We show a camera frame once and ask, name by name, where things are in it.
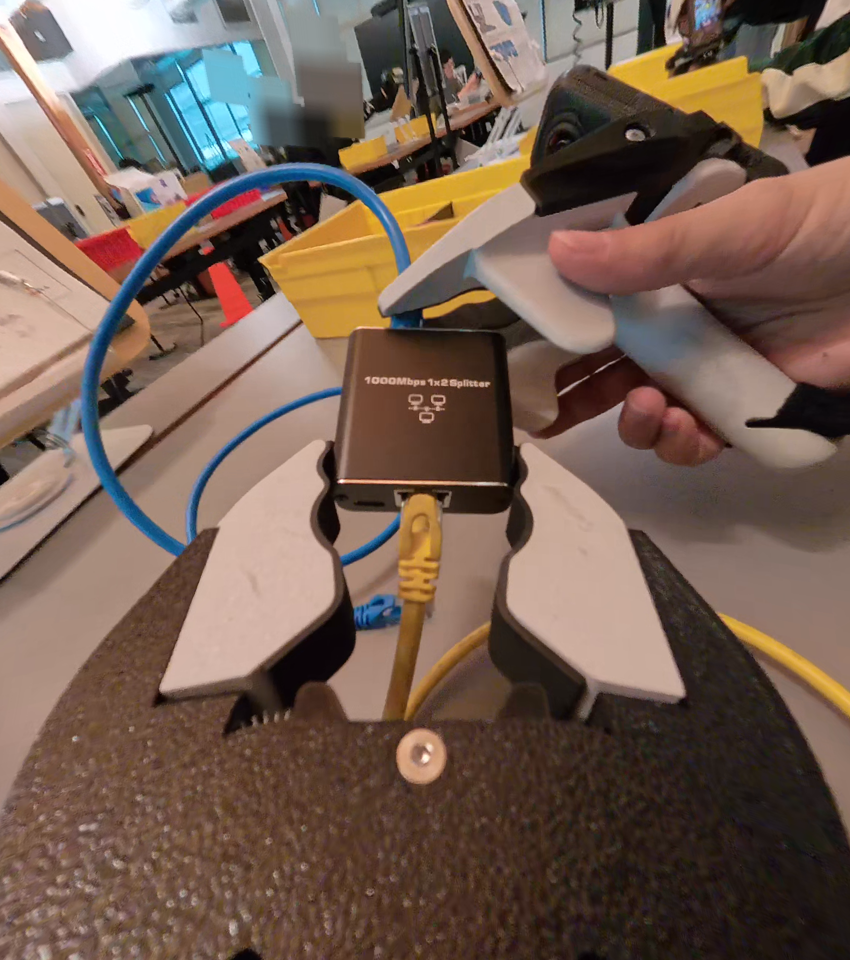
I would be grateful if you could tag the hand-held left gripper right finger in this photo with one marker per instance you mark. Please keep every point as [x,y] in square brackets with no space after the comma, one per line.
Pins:
[590,600]

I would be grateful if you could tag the black network splitter box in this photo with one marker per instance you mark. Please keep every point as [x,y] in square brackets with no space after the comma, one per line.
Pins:
[425,420]

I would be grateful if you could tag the small yellow plastic bin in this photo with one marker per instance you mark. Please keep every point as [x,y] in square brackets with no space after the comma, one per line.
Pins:
[154,223]
[365,154]

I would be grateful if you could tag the person's right hand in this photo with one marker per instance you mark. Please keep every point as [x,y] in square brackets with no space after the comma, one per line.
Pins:
[770,262]

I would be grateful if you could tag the red plastic bin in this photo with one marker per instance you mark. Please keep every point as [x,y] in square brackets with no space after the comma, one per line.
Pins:
[109,247]
[229,202]

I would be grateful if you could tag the background document stand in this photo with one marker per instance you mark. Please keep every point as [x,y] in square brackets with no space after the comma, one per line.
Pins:
[503,37]

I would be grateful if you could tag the large yellow plastic bin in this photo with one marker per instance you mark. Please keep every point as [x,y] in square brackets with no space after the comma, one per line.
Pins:
[725,97]

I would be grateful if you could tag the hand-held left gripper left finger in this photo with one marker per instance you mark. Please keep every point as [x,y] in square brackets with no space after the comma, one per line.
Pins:
[260,592]

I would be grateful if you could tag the yellow bin with black divider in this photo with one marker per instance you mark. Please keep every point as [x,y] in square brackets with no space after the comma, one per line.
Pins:
[335,277]

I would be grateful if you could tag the orange traffic cone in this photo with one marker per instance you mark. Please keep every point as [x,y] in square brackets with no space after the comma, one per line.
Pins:
[231,300]

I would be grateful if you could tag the grey desk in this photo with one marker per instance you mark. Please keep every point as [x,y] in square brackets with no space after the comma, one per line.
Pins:
[695,540]

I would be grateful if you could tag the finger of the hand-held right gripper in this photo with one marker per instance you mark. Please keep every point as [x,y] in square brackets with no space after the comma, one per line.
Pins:
[485,240]
[533,390]

